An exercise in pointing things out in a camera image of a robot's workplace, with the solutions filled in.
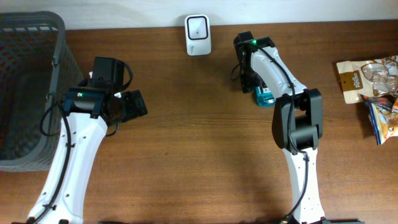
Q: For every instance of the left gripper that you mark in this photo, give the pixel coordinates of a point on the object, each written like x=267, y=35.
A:
x=134, y=103

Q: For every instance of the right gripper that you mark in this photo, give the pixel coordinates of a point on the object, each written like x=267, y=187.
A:
x=249, y=83

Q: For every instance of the teal mouthwash bottle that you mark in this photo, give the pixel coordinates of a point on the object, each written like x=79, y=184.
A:
x=263, y=96

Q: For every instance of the beige cookie pouch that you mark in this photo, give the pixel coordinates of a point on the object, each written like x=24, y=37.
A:
x=371, y=78

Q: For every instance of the dark red snack packet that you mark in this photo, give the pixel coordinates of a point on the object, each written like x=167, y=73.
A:
x=382, y=102

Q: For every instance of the yellow snack bag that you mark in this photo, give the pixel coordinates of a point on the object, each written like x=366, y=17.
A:
x=384, y=123

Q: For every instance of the orange snack packet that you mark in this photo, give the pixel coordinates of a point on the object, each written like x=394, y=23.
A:
x=395, y=106

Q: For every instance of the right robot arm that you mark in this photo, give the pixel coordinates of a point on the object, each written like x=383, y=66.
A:
x=297, y=124

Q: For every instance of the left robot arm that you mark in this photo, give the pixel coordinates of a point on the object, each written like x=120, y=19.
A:
x=87, y=111

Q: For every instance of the white barcode scanner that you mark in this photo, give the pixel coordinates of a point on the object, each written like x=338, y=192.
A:
x=198, y=35

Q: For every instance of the grey plastic mesh basket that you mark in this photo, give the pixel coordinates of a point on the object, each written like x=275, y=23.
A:
x=37, y=69

